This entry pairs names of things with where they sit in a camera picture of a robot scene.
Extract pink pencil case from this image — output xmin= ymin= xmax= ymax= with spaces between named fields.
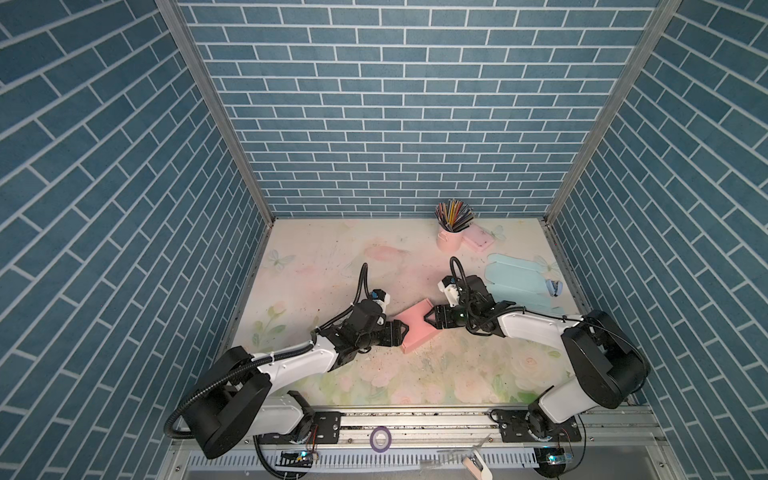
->
xmin=463 ymin=224 xmax=495 ymax=253

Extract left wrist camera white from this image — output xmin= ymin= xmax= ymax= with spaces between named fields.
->
xmin=369 ymin=289 xmax=391 ymax=313

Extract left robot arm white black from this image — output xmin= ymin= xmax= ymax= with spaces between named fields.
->
xmin=163 ymin=265 xmax=409 ymax=459

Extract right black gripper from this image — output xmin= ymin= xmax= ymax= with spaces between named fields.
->
xmin=421 ymin=303 xmax=478 ymax=328

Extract pink paper box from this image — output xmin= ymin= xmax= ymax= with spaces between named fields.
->
xmin=395 ymin=299 xmax=440 ymax=354

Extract light blue paper box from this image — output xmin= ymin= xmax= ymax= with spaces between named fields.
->
xmin=484 ymin=253 xmax=565 ymax=315

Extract coloured pencils bundle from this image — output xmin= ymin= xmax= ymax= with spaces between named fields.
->
xmin=434 ymin=199 xmax=475 ymax=233

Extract small blue clip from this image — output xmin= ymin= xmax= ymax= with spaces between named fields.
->
xmin=545 ymin=279 xmax=564 ymax=297

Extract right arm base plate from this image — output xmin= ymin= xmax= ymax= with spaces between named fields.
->
xmin=489 ymin=409 xmax=582 ymax=443

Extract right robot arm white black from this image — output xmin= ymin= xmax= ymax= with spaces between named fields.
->
xmin=424 ymin=256 xmax=650 ymax=442

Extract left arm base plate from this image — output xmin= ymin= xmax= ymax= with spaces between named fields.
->
xmin=257 ymin=411 xmax=343 ymax=445

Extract pink metal pencil cup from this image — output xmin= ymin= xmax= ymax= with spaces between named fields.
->
xmin=436 ymin=227 xmax=463 ymax=253

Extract white tool on rail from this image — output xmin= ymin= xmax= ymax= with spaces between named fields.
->
xmin=438 ymin=442 xmax=493 ymax=480

